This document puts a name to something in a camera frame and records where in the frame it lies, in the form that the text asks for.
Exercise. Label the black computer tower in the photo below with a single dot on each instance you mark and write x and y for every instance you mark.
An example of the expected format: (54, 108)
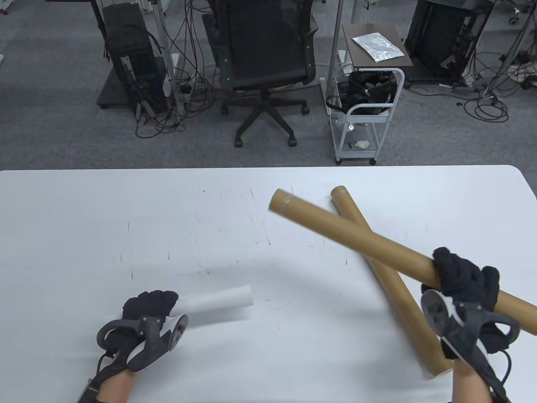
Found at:
(126, 46)

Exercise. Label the white wheeled utility cart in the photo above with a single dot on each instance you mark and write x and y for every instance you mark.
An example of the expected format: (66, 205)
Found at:
(361, 126)

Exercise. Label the person's right forearm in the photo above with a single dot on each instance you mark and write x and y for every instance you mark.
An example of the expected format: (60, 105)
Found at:
(470, 384)

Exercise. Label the crumpled white paper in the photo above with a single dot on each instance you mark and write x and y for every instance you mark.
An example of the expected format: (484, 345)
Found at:
(362, 145)

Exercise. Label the grey right hand controller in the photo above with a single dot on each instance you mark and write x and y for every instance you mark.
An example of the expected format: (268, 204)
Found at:
(432, 310)

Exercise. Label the black bag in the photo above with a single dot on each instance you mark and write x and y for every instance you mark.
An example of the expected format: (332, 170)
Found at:
(369, 90)

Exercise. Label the silver plastic bag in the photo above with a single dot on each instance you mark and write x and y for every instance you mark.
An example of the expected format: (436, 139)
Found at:
(377, 46)

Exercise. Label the grey hand controller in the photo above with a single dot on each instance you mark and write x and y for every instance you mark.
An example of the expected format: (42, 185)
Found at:
(151, 344)
(432, 310)

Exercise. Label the metal pole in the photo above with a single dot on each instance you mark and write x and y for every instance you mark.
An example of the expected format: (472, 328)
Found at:
(335, 42)

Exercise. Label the black equipment rack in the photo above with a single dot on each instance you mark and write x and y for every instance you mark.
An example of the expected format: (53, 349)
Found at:
(444, 37)

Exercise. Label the brown cardboard mailing tube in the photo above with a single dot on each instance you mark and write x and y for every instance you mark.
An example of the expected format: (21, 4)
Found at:
(356, 235)
(402, 302)

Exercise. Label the grey left hand controller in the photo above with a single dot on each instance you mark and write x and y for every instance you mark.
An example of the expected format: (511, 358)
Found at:
(151, 344)

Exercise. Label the brown side table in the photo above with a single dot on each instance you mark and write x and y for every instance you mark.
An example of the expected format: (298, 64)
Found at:
(365, 56)

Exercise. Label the person's right hand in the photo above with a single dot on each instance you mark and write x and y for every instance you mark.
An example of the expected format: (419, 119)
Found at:
(465, 277)

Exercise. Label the person's left forearm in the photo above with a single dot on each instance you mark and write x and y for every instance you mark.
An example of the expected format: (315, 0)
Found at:
(117, 388)

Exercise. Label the green striped mouse pad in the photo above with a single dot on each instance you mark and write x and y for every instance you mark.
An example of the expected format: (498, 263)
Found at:
(214, 302)

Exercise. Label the black mesh office chair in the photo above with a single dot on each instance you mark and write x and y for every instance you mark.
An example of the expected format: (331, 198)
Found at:
(264, 46)

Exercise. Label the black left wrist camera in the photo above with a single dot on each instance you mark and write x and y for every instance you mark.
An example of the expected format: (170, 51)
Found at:
(88, 392)

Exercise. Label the person's left hand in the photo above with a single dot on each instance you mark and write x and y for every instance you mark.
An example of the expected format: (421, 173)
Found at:
(147, 304)

